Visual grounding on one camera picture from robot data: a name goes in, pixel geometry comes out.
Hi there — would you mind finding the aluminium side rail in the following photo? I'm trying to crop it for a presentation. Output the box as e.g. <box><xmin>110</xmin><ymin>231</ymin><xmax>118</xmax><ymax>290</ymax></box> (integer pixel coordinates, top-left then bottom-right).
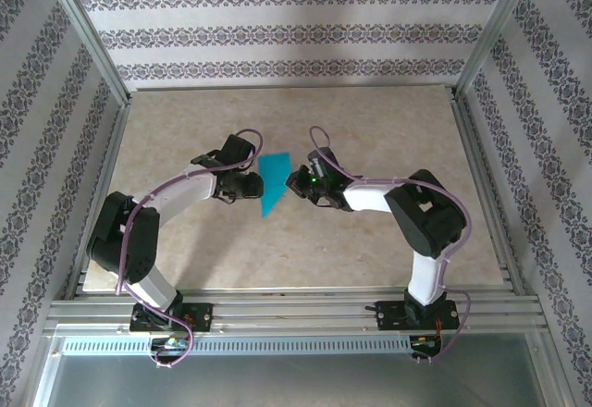
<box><xmin>63</xmin><ymin>101</ymin><xmax>133</xmax><ymax>301</ymax></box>
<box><xmin>450</xmin><ymin>96</ymin><xmax>526</xmax><ymax>295</ymax></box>

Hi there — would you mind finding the thin aluminium rail at wall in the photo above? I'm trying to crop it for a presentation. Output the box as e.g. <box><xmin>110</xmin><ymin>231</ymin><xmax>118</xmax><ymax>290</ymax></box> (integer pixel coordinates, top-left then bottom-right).
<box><xmin>131</xmin><ymin>83</ymin><xmax>459</xmax><ymax>94</ymax></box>

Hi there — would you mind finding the blue paper sheet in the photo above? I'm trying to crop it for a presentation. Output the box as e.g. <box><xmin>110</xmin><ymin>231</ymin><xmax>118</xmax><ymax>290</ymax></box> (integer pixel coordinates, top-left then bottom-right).
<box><xmin>257</xmin><ymin>152</ymin><xmax>296</xmax><ymax>219</ymax></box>

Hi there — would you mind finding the small electronics board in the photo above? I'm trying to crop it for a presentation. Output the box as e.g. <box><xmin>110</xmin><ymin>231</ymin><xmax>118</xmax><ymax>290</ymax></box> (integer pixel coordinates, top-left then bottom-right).
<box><xmin>410</xmin><ymin>334</ymin><xmax>441</xmax><ymax>351</ymax></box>
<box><xmin>150</xmin><ymin>336</ymin><xmax>193</xmax><ymax>352</ymax></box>

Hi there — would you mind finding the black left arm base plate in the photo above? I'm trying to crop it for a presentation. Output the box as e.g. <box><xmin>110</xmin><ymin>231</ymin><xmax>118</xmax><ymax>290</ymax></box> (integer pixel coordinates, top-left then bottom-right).
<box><xmin>130</xmin><ymin>302</ymin><xmax>215</xmax><ymax>334</ymax></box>

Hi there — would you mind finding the aluminium lower frame bar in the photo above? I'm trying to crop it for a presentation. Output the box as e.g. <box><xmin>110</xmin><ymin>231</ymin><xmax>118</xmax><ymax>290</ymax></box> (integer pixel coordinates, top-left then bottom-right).
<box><xmin>531</xmin><ymin>335</ymin><xmax>577</xmax><ymax>407</ymax></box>
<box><xmin>27</xmin><ymin>335</ymin><xmax>64</xmax><ymax>407</ymax></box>

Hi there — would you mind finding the grey metal sheet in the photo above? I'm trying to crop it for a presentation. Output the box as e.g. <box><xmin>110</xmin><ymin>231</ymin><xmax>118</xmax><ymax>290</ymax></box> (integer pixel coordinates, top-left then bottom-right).
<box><xmin>31</xmin><ymin>354</ymin><xmax>568</xmax><ymax>407</ymax></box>

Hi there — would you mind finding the aluminium frame post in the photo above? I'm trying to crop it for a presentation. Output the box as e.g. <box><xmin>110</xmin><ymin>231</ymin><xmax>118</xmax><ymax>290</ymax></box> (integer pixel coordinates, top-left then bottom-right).
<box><xmin>39</xmin><ymin>0</ymin><xmax>134</xmax><ymax>108</ymax></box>
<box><xmin>450</xmin><ymin>0</ymin><xmax>543</xmax><ymax>103</ymax></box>

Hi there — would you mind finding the aluminium rail under arm bases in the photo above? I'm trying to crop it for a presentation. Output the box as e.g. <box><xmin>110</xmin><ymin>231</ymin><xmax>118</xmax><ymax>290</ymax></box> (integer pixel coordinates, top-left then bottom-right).
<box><xmin>42</xmin><ymin>288</ymin><xmax>551</xmax><ymax>338</ymax></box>

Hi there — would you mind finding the slotted grey cable duct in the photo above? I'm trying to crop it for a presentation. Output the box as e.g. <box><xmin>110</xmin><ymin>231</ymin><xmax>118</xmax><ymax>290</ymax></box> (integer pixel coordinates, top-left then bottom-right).
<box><xmin>59</xmin><ymin>336</ymin><xmax>415</xmax><ymax>357</ymax></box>

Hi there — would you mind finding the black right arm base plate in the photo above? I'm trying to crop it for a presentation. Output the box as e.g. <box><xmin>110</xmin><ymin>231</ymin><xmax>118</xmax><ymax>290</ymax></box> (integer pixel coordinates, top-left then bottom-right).
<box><xmin>364</xmin><ymin>300</ymin><xmax>459</xmax><ymax>333</ymax></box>

